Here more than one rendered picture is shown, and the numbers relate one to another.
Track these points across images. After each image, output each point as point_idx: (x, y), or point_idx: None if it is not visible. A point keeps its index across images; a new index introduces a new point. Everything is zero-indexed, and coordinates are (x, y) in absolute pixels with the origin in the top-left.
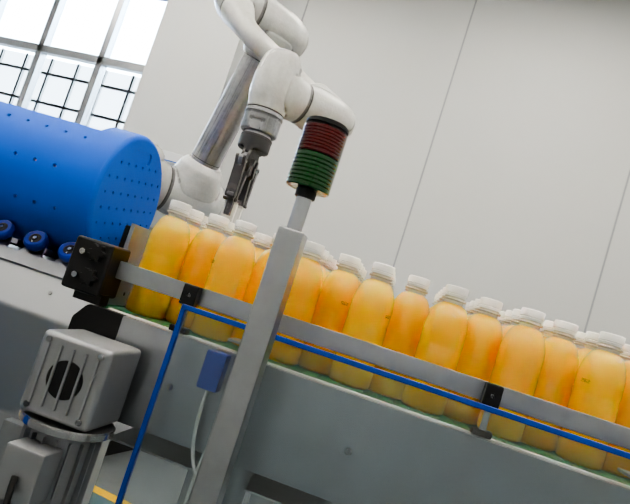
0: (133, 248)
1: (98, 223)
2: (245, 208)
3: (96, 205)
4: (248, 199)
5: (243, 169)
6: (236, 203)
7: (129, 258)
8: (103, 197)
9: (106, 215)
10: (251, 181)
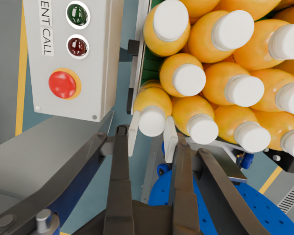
0: (226, 163)
1: (253, 194)
2: (125, 125)
3: (275, 208)
4: (90, 141)
5: (245, 210)
6: (178, 140)
7: (223, 158)
8: (275, 216)
9: (249, 200)
10: (74, 183)
